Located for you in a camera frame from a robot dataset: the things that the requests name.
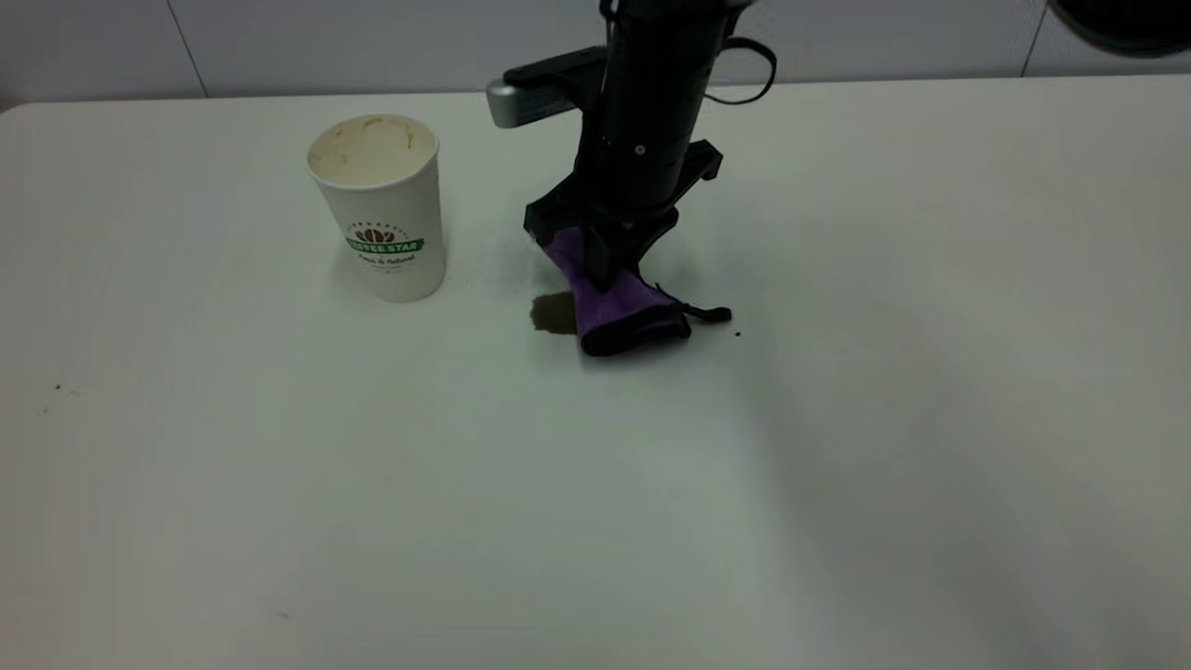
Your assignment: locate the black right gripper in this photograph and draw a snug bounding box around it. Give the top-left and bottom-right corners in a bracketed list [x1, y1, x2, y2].
[523, 138, 725, 289]

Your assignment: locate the purple cloth with black trim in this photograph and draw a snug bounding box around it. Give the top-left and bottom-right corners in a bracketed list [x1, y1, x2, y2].
[544, 228, 733, 358]

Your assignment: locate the white paper coffee cup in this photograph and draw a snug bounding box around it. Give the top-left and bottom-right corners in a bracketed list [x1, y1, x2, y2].
[306, 113, 447, 304]

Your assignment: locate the brown coffee spill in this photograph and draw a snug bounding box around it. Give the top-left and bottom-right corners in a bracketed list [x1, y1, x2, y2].
[529, 292, 581, 336]

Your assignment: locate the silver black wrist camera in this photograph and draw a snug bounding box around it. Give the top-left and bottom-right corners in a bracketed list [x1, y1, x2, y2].
[485, 46, 608, 129]

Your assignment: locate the black camera cable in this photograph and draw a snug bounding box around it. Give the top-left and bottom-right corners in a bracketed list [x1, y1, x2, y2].
[703, 35, 779, 106]

